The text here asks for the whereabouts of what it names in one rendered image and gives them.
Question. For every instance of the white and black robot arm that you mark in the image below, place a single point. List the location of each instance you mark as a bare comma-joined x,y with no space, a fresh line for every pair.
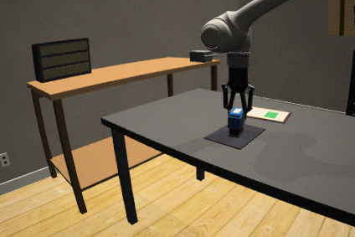
232,31

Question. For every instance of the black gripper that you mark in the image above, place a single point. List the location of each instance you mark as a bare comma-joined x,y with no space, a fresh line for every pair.
238,87

